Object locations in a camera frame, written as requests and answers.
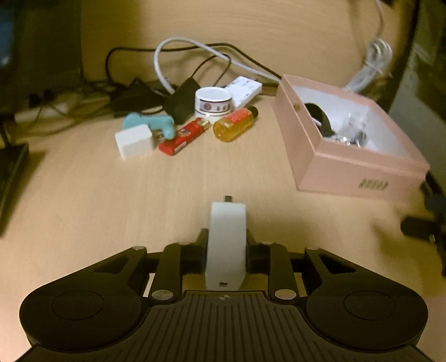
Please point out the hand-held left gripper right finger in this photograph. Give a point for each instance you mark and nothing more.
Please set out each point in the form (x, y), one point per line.
(252, 251)

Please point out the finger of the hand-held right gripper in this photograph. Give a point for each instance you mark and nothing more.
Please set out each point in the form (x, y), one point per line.
(435, 198)
(421, 228)

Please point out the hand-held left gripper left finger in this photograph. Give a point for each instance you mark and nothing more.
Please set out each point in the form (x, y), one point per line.
(198, 251)

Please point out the white plug adapter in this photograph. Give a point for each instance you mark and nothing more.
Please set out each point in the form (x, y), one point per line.
(224, 240)

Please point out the pink cardboard box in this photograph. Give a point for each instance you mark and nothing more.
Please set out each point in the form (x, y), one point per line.
(348, 174)

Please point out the red lighter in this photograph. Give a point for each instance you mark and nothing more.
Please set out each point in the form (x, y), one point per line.
(181, 137)

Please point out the white cube charger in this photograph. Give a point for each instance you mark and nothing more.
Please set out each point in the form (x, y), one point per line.
(134, 144)

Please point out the amber liquid bottle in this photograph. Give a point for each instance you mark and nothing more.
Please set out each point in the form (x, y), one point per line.
(230, 127)

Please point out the white round jar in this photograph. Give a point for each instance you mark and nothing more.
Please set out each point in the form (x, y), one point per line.
(212, 104)

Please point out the black smartphone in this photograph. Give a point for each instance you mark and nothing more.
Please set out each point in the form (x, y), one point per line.
(183, 101)

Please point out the white power strip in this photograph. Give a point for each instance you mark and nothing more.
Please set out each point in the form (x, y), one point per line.
(52, 106)
(245, 88)

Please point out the clear bag of screws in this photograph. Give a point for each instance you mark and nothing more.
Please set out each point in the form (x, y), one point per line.
(352, 134)

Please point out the teal plastic tool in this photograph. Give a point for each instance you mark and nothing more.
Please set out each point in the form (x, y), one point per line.
(163, 123)

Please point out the black round object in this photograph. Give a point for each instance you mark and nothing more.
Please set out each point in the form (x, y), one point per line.
(322, 120)

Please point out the grey cabinet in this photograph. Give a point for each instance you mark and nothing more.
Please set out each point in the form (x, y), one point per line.
(425, 52)

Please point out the black flat adapter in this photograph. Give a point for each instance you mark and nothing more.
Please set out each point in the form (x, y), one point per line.
(136, 97)

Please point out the black keyboard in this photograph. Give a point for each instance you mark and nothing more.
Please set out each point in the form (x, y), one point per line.
(10, 181)

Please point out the computer monitor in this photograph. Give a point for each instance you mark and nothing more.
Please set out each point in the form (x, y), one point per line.
(41, 41)

